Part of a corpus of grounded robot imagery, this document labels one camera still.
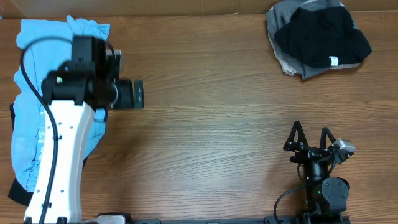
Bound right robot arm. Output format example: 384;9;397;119
273;121;356;223

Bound black garment under pile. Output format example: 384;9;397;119
8;104;87;206

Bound folded grey trousers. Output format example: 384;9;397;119
273;0;360;79

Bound folded white garment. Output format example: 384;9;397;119
266;7;297;76

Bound black t-shirt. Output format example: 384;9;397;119
274;6;372;68

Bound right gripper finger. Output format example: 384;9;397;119
320;127;336;149
283;121;308;151

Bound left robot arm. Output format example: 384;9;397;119
24;35;144;223

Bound light blue t-shirt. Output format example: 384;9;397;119
11;16;111;192

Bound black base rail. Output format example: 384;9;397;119
96;213;351;224

